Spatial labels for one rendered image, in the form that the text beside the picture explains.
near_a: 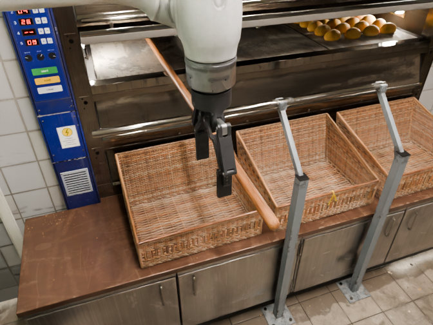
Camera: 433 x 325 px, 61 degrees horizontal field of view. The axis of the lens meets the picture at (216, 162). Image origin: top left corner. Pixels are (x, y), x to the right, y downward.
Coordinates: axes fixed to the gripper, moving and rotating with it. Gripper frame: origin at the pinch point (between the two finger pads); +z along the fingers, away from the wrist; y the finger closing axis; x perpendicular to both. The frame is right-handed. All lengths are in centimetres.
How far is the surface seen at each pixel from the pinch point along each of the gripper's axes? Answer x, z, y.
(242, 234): 28, 74, -40
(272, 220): 12.5, 13.5, 6.5
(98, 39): -15, -6, -77
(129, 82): -5, 18, -91
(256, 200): 12.1, 13.7, -1.4
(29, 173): -55, 54, -92
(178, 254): -2, 74, -40
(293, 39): 89, 19, -115
